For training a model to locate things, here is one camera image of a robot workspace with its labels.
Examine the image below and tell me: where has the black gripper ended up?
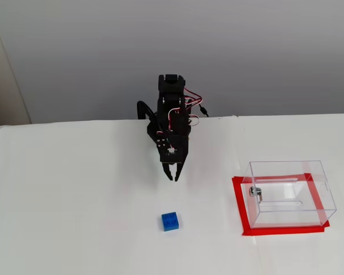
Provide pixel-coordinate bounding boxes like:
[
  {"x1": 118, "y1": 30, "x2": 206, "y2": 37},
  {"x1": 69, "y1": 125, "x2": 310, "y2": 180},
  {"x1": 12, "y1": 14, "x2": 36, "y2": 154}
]
[{"x1": 156, "y1": 132, "x2": 189, "y2": 182}]

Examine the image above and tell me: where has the blue lego brick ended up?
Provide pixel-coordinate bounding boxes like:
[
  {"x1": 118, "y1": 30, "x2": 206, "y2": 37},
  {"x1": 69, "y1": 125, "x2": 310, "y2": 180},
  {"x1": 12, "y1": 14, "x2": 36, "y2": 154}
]
[{"x1": 161, "y1": 211, "x2": 180, "y2": 232}]

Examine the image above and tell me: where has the transparent acrylic box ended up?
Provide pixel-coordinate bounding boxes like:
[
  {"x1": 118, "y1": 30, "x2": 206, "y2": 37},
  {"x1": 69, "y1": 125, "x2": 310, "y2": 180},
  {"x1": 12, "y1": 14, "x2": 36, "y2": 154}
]
[{"x1": 240, "y1": 160, "x2": 338, "y2": 229}]

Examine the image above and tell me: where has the black table clamp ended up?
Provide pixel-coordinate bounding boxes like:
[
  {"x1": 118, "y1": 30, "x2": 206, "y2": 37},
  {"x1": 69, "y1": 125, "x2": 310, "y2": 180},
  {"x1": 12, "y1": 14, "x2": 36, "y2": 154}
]
[{"x1": 136, "y1": 100, "x2": 157, "y2": 120}]

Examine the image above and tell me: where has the silver cam lock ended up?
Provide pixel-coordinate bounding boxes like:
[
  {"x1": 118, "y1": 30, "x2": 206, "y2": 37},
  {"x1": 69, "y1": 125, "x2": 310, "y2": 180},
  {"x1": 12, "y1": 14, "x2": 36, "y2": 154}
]
[{"x1": 248, "y1": 186, "x2": 265, "y2": 205}]

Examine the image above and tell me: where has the red tape rectangle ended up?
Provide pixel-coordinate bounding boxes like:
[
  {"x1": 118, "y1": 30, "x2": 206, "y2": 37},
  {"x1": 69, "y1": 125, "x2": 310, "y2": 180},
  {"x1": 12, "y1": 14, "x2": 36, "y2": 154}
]
[{"x1": 231, "y1": 173, "x2": 331, "y2": 237}]

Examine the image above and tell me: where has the black square wrist camera mount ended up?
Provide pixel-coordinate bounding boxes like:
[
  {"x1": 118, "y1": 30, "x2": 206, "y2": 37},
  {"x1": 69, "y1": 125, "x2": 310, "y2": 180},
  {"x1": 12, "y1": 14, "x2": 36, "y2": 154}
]
[{"x1": 159, "y1": 134, "x2": 189, "y2": 164}]

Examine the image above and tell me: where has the red white servo wire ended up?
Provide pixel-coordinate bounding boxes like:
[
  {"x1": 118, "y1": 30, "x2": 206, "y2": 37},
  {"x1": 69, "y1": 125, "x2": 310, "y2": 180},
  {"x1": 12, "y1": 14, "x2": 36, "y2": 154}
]
[
  {"x1": 184, "y1": 89, "x2": 204, "y2": 116},
  {"x1": 166, "y1": 107, "x2": 187, "y2": 135}
]

